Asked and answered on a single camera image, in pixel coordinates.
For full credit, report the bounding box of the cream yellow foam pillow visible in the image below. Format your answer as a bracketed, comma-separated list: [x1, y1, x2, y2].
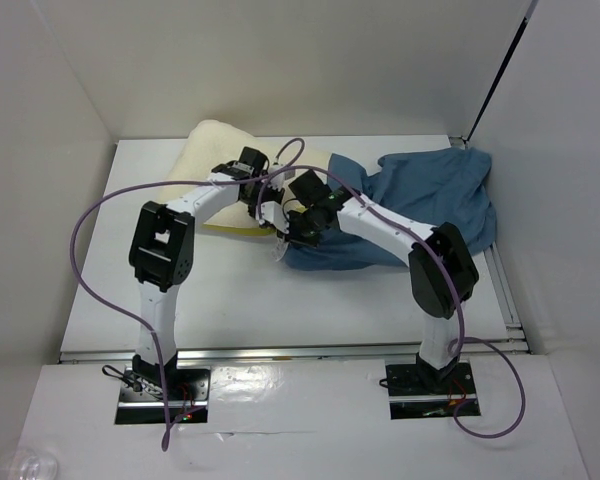
[164, 118, 336, 239]

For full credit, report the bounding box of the blue fabric pillowcase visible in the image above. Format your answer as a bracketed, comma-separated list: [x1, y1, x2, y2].
[283, 147, 497, 271]

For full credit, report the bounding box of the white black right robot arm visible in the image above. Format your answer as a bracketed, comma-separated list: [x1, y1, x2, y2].
[285, 171, 479, 392]

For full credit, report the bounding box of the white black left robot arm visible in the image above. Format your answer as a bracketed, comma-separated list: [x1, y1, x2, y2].
[129, 147, 284, 399]

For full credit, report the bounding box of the white pillow care label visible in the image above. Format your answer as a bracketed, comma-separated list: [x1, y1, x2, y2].
[271, 238, 289, 262]

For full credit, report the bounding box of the clear plastic object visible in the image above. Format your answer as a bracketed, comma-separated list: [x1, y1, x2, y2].
[0, 446, 59, 480]

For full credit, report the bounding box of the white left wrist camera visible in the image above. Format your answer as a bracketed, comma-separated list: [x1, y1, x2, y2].
[269, 163, 295, 191]

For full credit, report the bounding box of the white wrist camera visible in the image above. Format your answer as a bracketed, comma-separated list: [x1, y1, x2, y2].
[269, 163, 295, 191]
[255, 201, 289, 235]

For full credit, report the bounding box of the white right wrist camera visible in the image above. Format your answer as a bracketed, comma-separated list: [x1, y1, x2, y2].
[255, 201, 289, 235]

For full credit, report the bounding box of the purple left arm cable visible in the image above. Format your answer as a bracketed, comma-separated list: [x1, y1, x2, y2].
[68, 137, 309, 454]

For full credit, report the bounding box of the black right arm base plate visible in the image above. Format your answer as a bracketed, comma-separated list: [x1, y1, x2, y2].
[378, 362, 481, 420]

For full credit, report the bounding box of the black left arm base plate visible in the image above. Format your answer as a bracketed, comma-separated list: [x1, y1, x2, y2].
[112, 367, 211, 425]

